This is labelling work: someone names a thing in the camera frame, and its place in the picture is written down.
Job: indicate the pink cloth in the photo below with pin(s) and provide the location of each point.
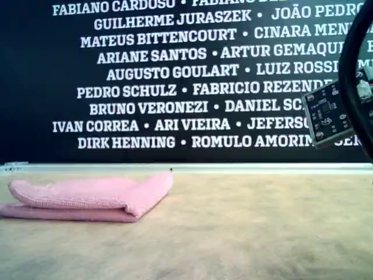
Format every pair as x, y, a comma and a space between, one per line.
87, 198

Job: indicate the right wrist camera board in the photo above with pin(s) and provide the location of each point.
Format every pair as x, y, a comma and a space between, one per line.
326, 116

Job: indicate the aluminium rail under banner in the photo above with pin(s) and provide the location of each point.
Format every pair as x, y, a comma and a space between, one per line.
233, 168

